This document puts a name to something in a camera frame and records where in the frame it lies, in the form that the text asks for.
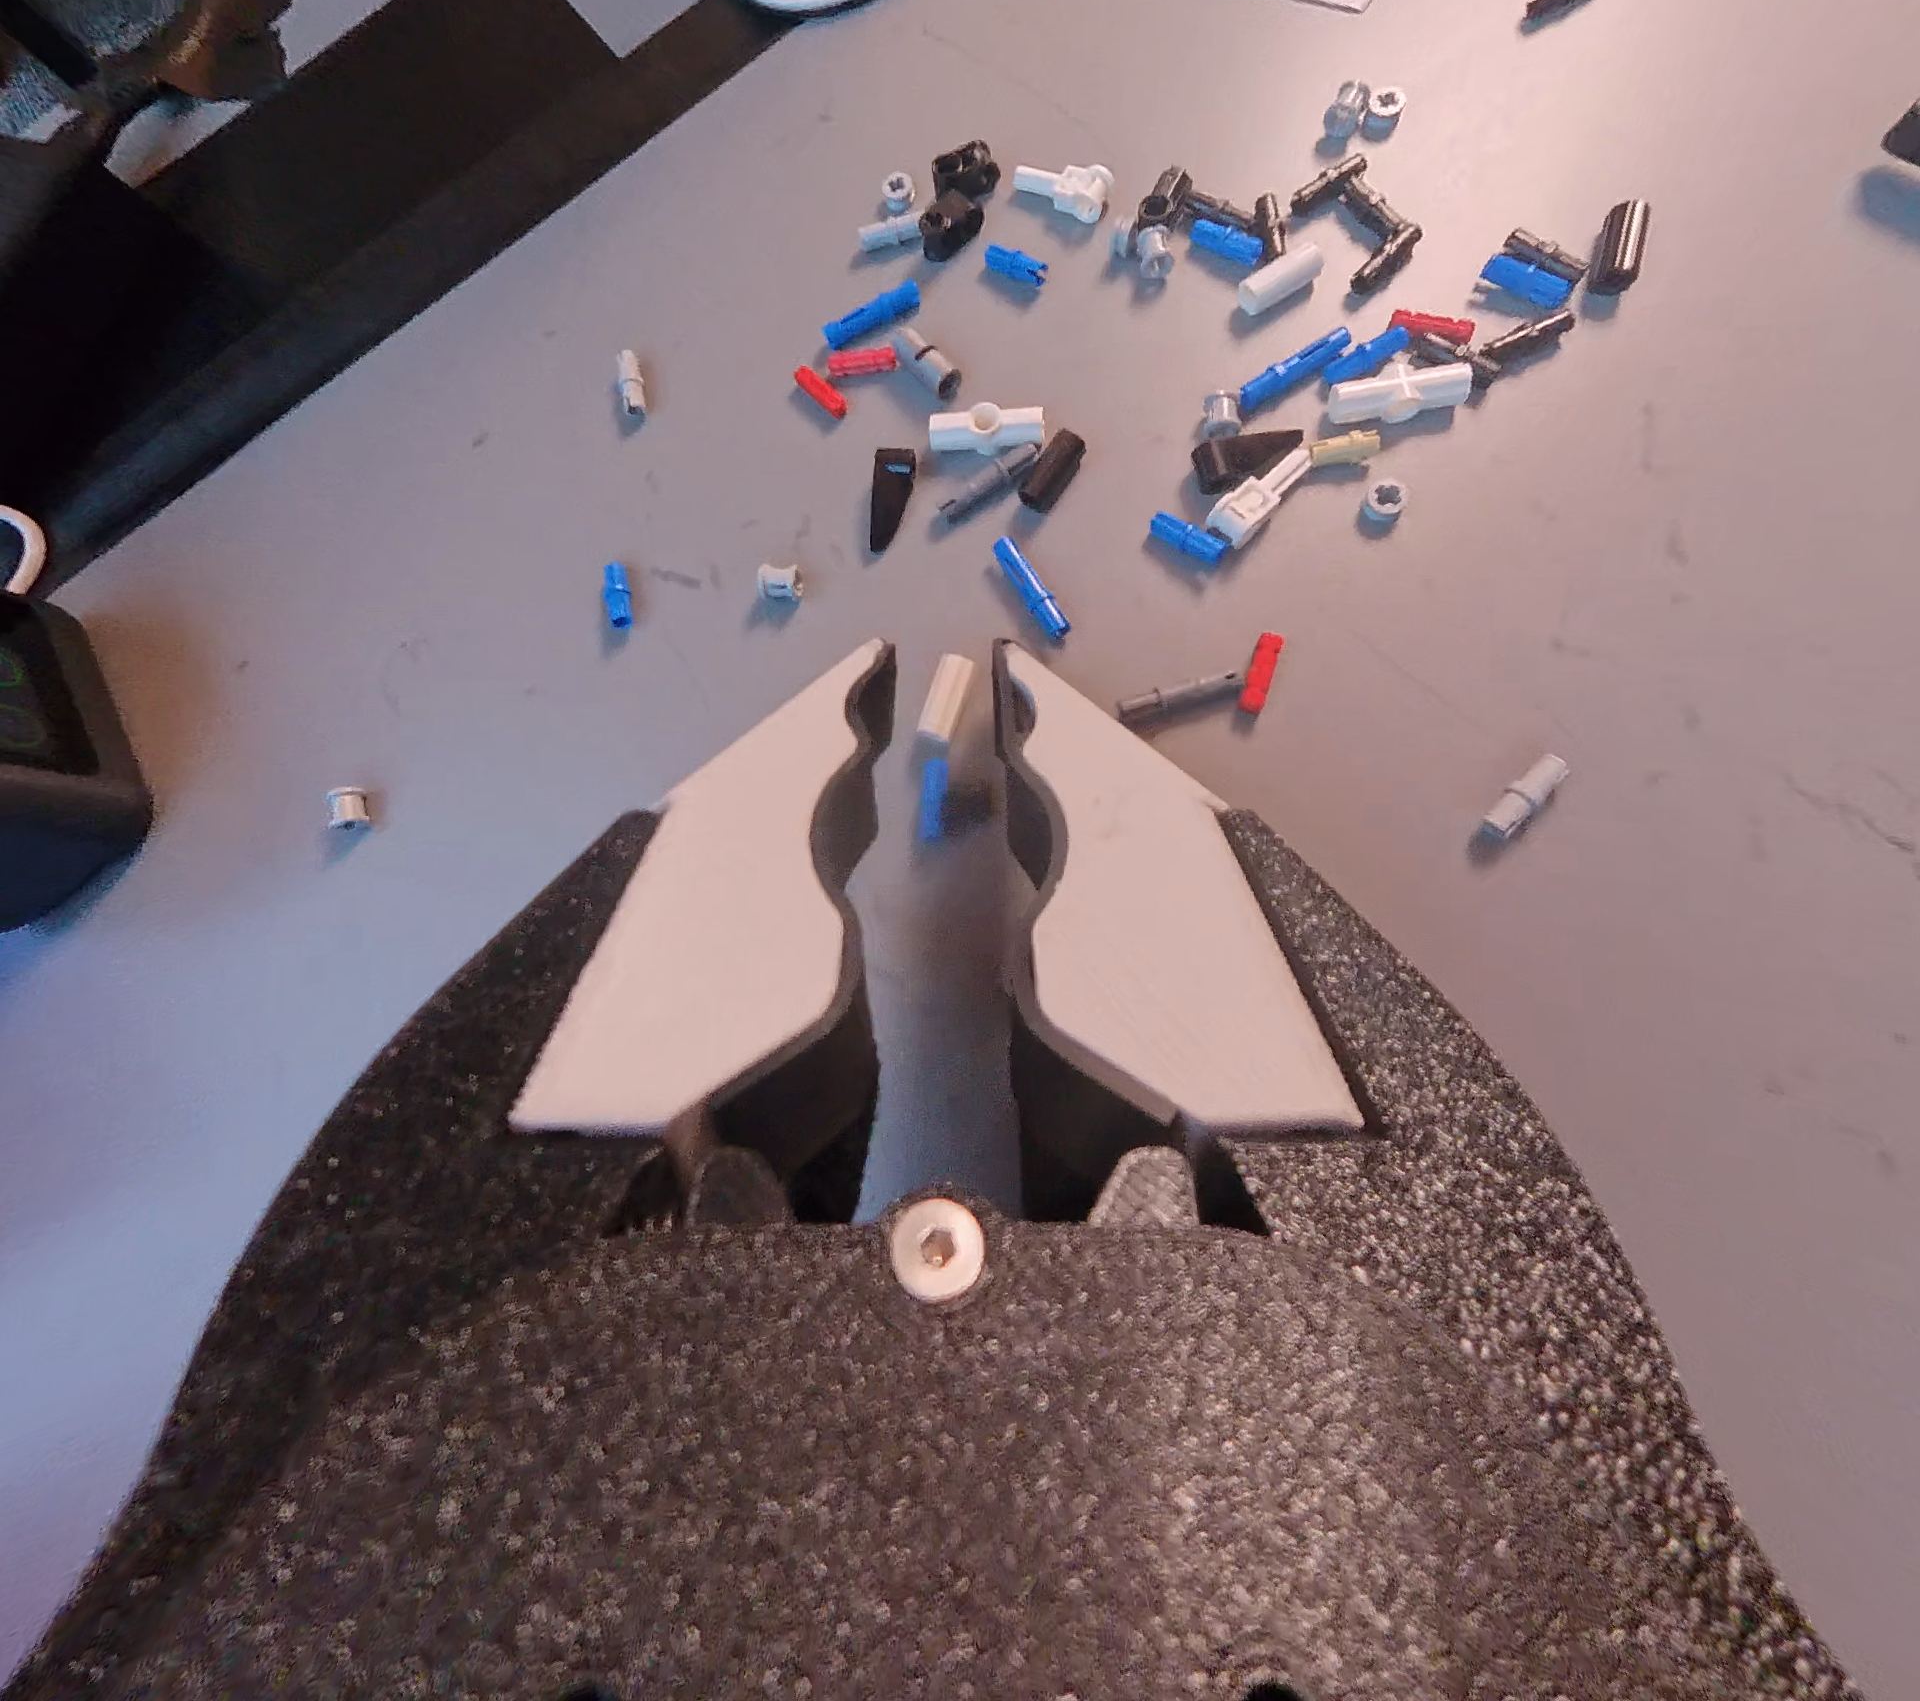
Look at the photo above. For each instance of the black device with green display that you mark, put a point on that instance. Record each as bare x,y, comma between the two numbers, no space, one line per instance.
61,801

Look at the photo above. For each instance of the pile of small brick pieces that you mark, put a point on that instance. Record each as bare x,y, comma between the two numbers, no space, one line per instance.
1402,393

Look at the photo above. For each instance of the dark crumpled scrap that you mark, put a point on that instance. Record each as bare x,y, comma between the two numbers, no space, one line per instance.
211,36

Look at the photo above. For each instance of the black power adapter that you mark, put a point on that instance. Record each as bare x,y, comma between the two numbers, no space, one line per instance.
121,351

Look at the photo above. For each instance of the white axle sleeve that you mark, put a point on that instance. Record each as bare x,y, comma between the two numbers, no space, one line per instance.
945,696

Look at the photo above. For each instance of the dark grey flat mat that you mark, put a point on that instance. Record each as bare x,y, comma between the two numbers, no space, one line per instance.
451,110

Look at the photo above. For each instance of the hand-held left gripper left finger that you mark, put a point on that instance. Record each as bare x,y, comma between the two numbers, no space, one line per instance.
704,967

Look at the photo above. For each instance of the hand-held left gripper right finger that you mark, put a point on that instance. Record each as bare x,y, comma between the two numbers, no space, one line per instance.
1184,980

